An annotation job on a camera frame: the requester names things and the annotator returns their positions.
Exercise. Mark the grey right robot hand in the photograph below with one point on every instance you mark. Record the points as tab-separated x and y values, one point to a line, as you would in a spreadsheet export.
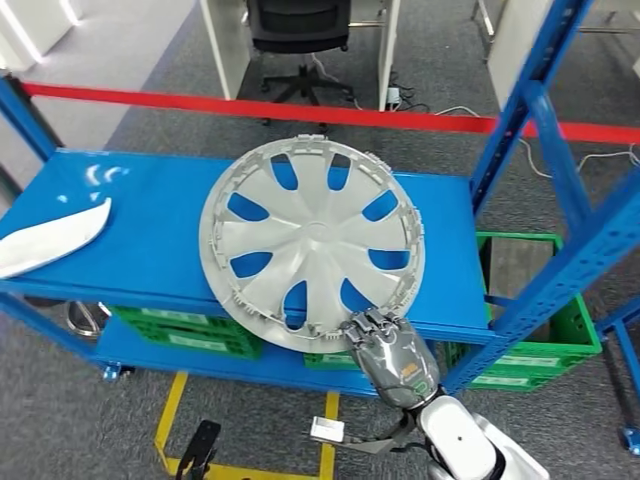
395	364

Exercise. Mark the grey plastic wheel cover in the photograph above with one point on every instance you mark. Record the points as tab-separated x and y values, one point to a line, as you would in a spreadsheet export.
310	245

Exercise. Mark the blue metal shelf rack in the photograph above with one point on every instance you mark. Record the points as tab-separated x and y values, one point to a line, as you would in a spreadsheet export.
150	225

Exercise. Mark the white curved plastic part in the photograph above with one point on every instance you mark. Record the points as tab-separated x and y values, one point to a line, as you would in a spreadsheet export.
45	242

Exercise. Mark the green plastic crate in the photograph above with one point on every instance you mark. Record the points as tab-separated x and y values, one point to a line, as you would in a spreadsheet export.
575	331
324	361
190	331

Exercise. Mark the small white power strip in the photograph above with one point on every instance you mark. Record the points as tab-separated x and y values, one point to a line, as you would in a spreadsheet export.
393	97

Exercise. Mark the black robot foot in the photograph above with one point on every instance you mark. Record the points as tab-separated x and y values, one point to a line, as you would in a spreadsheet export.
198	450

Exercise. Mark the red barrier tape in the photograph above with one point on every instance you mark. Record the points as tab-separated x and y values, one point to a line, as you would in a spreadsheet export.
250	107

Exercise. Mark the white desk panel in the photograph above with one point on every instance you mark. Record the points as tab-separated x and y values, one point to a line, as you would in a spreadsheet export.
512	43

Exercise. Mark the black office chair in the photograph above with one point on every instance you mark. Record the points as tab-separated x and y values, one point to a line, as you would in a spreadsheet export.
300	23

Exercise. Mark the white office desk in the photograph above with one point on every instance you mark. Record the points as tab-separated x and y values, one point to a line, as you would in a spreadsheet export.
223	46

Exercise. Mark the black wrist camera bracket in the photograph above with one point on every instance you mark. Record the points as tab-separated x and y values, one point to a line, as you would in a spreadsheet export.
380	445

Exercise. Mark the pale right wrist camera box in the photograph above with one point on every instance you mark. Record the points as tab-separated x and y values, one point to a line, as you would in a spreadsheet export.
327	429

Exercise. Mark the black barrier post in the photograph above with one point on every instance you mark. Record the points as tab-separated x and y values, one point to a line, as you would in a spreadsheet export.
40	119

